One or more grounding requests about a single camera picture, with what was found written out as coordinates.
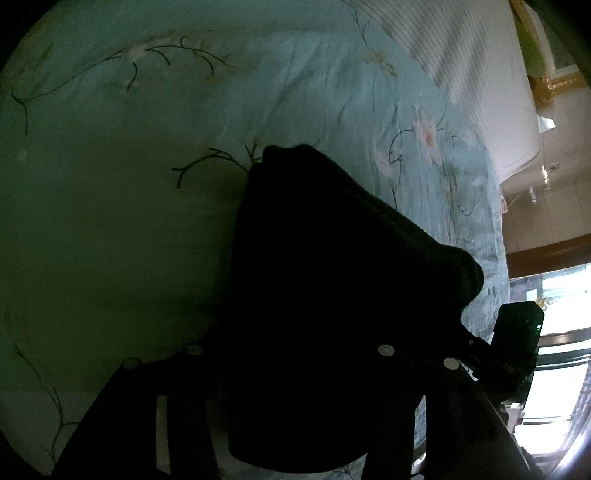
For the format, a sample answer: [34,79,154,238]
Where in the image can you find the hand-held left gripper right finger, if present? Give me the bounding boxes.
[365,344,546,480]

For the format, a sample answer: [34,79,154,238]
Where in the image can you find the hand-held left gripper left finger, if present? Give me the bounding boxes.
[51,344,232,480]

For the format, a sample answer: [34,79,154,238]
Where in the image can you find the black pants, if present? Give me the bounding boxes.
[228,144,485,474]

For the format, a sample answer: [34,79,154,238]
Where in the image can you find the bright window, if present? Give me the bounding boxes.
[508,261,591,462]

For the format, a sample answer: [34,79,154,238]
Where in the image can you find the teal floral blanket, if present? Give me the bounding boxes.
[0,0,511,480]

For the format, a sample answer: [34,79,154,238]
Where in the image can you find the brown wooden window frame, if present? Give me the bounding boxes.
[505,232,591,280]

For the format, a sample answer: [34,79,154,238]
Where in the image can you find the golden ornate frame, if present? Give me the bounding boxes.
[510,0,588,110]

